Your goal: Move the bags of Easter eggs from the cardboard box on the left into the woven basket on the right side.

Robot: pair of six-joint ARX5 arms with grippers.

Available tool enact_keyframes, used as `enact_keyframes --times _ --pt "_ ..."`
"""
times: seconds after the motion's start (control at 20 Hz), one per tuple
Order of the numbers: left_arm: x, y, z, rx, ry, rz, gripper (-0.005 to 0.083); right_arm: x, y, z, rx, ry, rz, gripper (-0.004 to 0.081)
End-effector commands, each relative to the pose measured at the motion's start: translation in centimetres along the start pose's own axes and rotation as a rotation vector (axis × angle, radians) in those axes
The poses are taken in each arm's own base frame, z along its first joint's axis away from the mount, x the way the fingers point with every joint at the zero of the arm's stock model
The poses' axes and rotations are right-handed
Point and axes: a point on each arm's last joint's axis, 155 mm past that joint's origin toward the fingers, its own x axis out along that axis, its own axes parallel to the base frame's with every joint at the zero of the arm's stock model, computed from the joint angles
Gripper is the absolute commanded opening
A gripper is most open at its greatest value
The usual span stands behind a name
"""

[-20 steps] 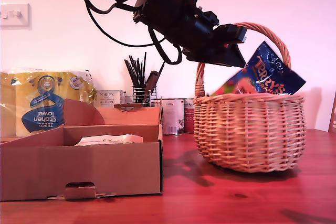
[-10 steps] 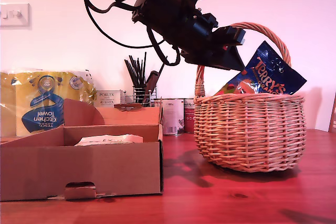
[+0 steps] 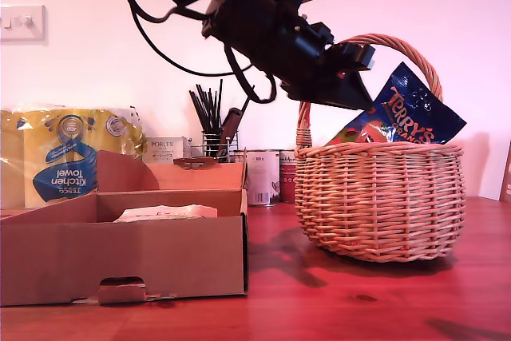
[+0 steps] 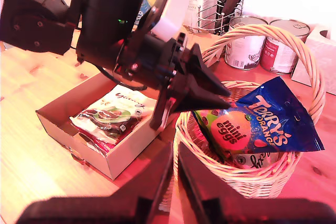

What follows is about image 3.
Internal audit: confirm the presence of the white light switch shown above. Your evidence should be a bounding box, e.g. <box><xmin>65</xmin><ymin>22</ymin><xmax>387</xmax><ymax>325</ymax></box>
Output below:
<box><xmin>0</xmin><ymin>5</ymin><xmax>46</xmax><ymax>42</ymax></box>

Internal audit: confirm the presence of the wire utensil holder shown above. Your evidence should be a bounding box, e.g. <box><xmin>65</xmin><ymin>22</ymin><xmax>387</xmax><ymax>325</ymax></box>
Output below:
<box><xmin>190</xmin><ymin>129</ymin><xmax>240</xmax><ymax>165</ymax></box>

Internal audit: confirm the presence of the yellow kitchen towel pack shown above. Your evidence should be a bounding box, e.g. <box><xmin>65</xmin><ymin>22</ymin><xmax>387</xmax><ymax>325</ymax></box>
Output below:
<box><xmin>0</xmin><ymin>104</ymin><xmax>148</xmax><ymax>210</ymax></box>

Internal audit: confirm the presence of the brown handled tool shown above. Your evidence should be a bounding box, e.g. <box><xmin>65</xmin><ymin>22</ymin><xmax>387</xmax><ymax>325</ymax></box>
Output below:
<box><xmin>218</xmin><ymin>107</ymin><xmax>244</xmax><ymax>161</ymax></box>

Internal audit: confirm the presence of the blue Terry's egg bag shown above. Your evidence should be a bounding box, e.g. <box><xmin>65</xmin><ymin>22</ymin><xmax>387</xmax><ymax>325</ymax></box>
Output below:
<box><xmin>345</xmin><ymin>61</ymin><xmax>468</xmax><ymax>146</ymax></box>

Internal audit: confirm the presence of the woven wicker basket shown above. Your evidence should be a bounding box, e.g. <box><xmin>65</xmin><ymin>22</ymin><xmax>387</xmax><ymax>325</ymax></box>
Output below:
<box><xmin>294</xmin><ymin>33</ymin><xmax>466</xmax><ymax>264</ymax></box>

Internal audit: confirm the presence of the red tin can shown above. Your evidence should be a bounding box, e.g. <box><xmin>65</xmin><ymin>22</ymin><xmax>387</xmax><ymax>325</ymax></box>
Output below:
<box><xmin>279</xmin><ymin>150</ymin><xmax>299</xmax><ymax>204</ymax></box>

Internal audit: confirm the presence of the white Porlex box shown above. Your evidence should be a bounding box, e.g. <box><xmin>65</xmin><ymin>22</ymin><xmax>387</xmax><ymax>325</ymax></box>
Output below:
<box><xmin>144</xmin><ymin>136</ymin><xmax>192</xmax><ymax>165</ymax></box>

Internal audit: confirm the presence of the brown wooden board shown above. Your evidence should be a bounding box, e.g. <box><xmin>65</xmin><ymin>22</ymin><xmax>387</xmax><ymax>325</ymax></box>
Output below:
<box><xmin>498</xmin><ymin>143</ymin><xmax>511</xmax><ymax>204</ymax></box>

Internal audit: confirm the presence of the brown cardboard box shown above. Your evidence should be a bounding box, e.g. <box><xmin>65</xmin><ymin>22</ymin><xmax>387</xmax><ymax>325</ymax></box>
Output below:
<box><xmin>0</xmin><ymin>149</ymin><xmax>251</xmax><ymax>308</ymax></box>

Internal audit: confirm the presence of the white egg bag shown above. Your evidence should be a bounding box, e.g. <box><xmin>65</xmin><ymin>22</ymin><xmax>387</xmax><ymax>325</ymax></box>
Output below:
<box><xmin>113</xmin><ymin>204</ymin><xmax>219</xmax><ymax>223</ymax></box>

